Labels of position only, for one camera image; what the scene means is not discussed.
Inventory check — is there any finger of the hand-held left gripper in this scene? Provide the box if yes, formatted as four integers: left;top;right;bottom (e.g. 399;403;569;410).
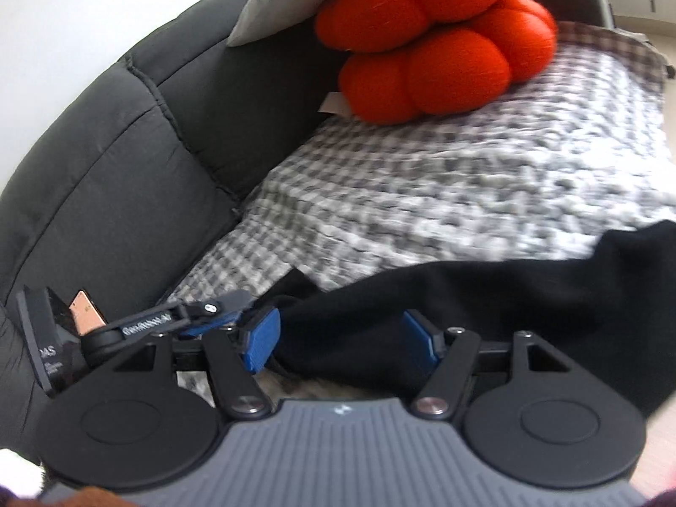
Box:
82;289;259;368

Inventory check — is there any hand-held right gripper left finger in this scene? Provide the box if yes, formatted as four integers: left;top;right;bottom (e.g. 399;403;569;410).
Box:
113;306;281;419

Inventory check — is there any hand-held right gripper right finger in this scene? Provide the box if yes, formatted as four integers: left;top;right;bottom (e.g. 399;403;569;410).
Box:
404;311;574;419

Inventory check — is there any beige and black sweatshirt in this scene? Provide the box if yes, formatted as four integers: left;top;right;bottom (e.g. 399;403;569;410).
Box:
174;219;676;423

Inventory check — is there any grey checked quilted blanket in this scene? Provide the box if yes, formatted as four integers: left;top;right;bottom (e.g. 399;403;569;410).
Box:
169;21;676;297

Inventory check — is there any grey sofa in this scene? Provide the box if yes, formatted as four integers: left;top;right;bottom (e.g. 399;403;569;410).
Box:
0;0;613;466

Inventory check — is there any beige cushion tag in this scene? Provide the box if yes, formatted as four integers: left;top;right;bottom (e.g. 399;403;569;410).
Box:
318;91;354;117

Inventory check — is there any red knot cushion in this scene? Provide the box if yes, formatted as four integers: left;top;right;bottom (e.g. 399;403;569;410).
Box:
314;0;558;126

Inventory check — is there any white pillow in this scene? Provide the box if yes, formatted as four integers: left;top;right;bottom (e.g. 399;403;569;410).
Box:
227;0;392;48

